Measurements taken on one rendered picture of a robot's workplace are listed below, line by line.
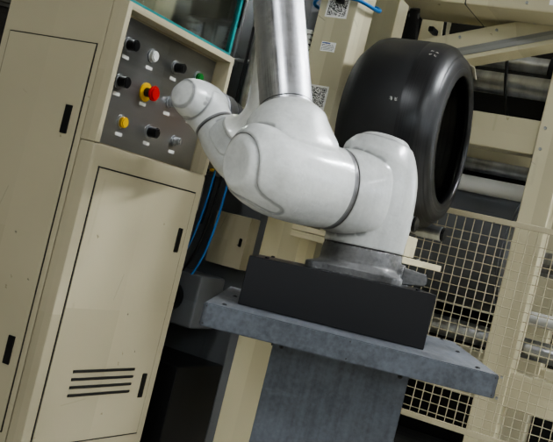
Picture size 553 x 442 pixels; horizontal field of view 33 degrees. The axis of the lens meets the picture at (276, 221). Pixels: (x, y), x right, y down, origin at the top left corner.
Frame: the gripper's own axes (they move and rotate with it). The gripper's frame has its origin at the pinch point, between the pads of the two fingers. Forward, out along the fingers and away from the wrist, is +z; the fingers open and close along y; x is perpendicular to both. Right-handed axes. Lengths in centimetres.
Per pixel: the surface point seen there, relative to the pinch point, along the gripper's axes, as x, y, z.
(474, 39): -50, -32, 68
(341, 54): -30.1, -4.9, 28.9
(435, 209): 10, -44, 36
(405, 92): -18.4, -35.6, 11.2
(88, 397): 84, 21, -19
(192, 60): -15.7, 26.5, -2.1
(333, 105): -14.4, -6.4, 29.6
